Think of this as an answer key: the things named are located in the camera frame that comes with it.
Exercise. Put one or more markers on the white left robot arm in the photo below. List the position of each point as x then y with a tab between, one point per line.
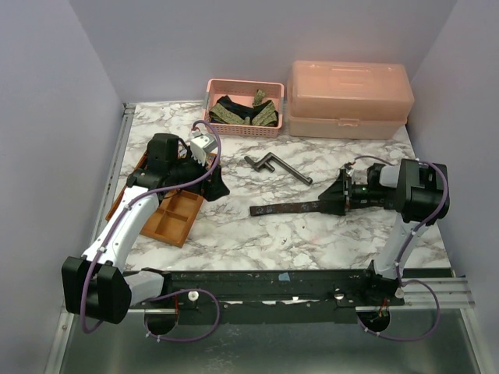
94	284

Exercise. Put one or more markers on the orange wooden divided tray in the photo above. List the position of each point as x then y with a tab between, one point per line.
173	219

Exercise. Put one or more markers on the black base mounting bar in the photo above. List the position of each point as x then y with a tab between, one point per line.
273	296

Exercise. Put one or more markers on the olive green patterned tie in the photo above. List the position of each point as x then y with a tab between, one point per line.
241	115

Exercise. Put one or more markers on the pink plastic storage box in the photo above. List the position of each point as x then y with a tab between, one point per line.
347	100

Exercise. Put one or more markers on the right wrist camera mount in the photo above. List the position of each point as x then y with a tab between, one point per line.
348	169

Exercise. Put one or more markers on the pink plastic basket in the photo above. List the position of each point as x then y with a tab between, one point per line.
244	108

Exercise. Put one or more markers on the black tie in basket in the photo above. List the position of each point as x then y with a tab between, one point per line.
234	105

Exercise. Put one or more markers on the colourful patterned rolled tie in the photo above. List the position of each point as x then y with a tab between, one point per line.
210	160

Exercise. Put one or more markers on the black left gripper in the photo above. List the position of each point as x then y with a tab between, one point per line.
213	187

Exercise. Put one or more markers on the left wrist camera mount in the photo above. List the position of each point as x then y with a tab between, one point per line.
201	145

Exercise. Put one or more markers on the dark brown blue floral tie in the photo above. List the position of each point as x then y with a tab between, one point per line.
279	208

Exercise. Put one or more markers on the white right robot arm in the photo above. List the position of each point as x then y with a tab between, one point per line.
417	191

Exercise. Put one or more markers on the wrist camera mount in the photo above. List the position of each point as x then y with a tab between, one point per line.
348	169
201	145

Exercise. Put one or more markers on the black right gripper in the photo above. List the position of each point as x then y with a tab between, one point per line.
347	193

